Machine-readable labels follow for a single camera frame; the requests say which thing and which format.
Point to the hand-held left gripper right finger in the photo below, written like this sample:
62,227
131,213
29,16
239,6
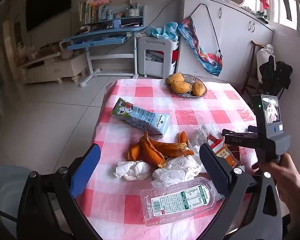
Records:
215,165

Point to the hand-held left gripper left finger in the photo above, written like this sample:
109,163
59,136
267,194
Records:
86,170

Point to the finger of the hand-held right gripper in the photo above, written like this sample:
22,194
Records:
252,129
233,132

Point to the red orange snack packet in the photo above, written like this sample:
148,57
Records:
225,155

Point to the white tissue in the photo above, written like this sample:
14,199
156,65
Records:
177,167
202,135
132,170

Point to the orange mango peel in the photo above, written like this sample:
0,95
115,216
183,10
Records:
172,148
134,152
182,137
151,152

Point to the clear plastic labelled container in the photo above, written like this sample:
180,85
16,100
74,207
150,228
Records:
180,200

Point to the blue green milk carton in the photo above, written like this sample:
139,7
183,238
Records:
140,116

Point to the person's right hand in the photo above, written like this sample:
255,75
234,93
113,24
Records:
285,180

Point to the black folding chair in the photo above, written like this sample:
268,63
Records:
280,75

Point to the yellow mango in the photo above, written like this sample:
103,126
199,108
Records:
198,88
180,87
176,78

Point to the brown wooden chair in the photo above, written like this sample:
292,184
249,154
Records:
251,60

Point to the white bag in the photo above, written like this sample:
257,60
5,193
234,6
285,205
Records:
263,55

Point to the colourful printed hanging bag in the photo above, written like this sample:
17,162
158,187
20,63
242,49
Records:
205,57

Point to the pale grey plastic chair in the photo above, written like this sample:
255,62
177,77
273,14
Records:
5,187

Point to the white cabinet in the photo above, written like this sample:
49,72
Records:
235,42

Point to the red white checked tablecloth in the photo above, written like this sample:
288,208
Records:
145,91

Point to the cream television cabinet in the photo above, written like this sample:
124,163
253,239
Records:
52,67

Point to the cream kettlebell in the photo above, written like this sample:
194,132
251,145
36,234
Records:
66,53

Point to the white storage cart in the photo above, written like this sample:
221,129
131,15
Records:
142,55

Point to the blue plastic bag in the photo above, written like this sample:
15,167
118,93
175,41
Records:
168,28

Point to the blue study desk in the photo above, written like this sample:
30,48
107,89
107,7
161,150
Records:
97,40

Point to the white pen holder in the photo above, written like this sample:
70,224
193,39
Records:
133,12

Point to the row of books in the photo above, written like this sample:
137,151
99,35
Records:
88,12

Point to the black television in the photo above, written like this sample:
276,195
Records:
47,5

